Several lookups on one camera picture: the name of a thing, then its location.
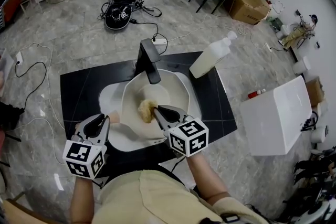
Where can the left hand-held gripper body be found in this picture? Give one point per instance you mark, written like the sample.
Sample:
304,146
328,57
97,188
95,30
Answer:
81,157

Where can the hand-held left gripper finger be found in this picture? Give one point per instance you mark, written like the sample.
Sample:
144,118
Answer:
86,127
103,133

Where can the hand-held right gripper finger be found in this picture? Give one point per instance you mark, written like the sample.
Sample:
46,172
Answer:
176,114
162,123

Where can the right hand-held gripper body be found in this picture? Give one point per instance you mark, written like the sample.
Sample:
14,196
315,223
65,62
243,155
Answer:
189,139

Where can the yellow sponge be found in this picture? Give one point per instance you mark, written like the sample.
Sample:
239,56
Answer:
145,111

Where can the person's left forearm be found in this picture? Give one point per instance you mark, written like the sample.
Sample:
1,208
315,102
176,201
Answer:
81,202

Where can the person's right forearm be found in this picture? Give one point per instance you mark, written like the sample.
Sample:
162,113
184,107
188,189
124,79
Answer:
207,178

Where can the dark vanity cabinet black top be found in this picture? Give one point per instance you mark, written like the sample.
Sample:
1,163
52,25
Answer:
78,97

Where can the white sink basin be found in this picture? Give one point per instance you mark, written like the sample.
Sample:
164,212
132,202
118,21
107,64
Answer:
110,94

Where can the white soap pump bottle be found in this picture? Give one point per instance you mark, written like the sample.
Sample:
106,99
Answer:
207,60

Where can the person's beige shirt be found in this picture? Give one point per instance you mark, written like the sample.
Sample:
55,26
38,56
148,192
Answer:
157,199

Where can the white power strip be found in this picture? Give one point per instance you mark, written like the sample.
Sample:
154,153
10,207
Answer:
267,47
160,42

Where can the red bottle white cap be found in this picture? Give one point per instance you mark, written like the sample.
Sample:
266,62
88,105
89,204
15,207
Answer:
254,94

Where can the tan chair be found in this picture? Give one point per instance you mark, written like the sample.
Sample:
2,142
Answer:
15,212

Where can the white plug socket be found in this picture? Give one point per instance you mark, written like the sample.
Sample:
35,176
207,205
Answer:
19,57

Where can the black hard-shell backpack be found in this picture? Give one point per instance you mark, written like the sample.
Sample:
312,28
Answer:
116,21

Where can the black tub faucet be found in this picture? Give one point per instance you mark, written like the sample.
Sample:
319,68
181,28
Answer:
309,122

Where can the large cardboard box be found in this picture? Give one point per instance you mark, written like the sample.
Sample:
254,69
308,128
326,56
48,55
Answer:
249,8

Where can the white bucket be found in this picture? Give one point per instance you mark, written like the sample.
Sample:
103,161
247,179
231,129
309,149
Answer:
319,134

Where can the small cardboard box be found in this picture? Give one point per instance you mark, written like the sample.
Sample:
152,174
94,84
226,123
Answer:
314,91

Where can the white bin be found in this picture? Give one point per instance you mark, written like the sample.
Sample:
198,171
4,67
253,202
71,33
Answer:
302,65

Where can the green bag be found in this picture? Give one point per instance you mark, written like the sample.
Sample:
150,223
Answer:
275,23

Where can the orange armchair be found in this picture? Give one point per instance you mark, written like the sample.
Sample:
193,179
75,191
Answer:
13,5

